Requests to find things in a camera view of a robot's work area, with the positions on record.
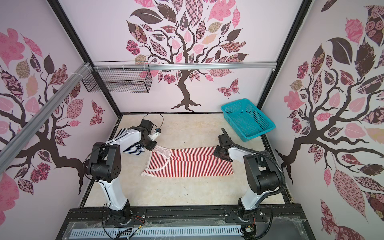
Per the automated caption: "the black corner frame post left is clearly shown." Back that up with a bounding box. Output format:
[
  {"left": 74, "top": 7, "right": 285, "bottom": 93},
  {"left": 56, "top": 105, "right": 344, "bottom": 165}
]
[{"left": 47, "top": 0, "right": 122, "bottom": 118}]

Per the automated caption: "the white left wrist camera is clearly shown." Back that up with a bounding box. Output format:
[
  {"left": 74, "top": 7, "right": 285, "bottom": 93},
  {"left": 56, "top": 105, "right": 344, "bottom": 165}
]
[{"left": 149, "top": 128, "right": 162, "bottom": 141}]

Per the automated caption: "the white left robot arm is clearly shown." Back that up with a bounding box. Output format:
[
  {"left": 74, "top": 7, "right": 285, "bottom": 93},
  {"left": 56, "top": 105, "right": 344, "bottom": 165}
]
[{"left": 85, "top": 120, "right": 162, "bottom": 220}]

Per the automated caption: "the black corner frame post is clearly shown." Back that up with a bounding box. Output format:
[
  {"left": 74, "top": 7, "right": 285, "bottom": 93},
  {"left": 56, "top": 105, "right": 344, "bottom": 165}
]
[
  {"left": 257, "top": 0, "right": 313, "bottom": 110},
  {"left": 47, "top": 0, "right": 122, "bottom": 118}
]

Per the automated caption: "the aluminium rail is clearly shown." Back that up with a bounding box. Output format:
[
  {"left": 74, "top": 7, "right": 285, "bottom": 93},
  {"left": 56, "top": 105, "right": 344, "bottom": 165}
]
[
  {"left": 1, "top": 63, "right": 92, "bottom": 172},
  {"left": 93, "top": 62, "right": 277, "bottom": 71}
]

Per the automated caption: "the blue white striped tank top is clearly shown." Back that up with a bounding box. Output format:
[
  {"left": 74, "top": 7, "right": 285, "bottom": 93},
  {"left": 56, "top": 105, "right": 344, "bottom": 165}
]
[{"left": 115, "top": 127, "right": 146, "bottom": 156}]

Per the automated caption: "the teal plastic basket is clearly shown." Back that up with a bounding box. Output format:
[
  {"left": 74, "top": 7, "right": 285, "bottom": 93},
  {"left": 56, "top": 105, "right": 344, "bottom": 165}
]
[{"left": 221, "top": 99, "right": 276, "bottom": 142}]

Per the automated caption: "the black corner frame post right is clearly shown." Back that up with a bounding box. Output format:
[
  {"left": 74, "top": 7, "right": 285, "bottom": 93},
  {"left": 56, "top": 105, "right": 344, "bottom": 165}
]
[{"left": 257, "top": 0, "right": 313, "bottom": 110}]

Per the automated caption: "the aluminium rail back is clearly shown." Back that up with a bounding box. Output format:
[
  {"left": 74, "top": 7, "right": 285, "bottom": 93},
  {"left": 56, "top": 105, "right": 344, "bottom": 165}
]
[{"left": 93, "top": 62, "right": 277, "bottom": 71}]

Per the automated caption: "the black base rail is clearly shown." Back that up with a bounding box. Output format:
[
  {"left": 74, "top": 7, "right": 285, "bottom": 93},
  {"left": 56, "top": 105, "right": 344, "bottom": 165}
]
[{"left": 64, "top": 204, "right": 306, "bottom": 226}]

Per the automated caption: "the white slotted cable duct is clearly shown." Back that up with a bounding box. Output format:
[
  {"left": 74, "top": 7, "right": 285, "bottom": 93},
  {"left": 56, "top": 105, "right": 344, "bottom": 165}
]
[{"left": 67, "top": 226, "right": 243, "bottom": 240}]

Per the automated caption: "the aluminium rail left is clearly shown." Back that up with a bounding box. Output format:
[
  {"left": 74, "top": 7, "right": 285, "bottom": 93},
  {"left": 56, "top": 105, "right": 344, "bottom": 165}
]
[{"left": 1, "top": 63, "right": 92, "bottom": 172}]

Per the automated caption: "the black wire mesh basket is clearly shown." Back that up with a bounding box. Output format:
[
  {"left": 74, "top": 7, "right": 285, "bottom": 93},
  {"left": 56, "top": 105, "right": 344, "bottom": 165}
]
[{"left": 82, "top": 60, "right": 153, "bottom": 94}]

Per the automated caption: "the red white striped tank top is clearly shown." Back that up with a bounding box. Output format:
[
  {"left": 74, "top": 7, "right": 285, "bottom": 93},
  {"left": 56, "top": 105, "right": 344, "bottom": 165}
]
[{"left": 142, "top": 146, "right": 234, "bottom": 178}]

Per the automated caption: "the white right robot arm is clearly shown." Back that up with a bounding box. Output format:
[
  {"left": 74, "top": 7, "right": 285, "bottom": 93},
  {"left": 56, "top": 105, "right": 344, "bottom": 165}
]
[{"left": 214, "top": 132, "right": 286, "bottom": 212}]

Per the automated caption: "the black corrugated cable conduit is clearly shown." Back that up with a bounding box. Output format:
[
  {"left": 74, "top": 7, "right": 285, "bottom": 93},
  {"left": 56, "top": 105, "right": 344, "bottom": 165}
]
[{"left": 221, "top": 128, "right": 286, "bottom": 240}]

